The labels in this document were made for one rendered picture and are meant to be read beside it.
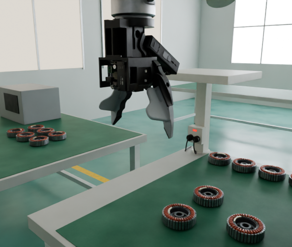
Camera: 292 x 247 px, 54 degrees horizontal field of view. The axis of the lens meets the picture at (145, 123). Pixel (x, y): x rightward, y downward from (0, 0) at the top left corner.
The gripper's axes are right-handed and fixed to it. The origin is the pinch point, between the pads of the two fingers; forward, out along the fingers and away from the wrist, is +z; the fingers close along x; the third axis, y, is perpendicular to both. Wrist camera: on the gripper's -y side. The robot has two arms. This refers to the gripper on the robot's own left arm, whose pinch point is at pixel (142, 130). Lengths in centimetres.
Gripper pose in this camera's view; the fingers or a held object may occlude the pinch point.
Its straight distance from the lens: 54.9
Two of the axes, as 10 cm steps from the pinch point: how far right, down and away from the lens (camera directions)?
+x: 7.6, 1.6, -6.3
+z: 0.0, 9.7, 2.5
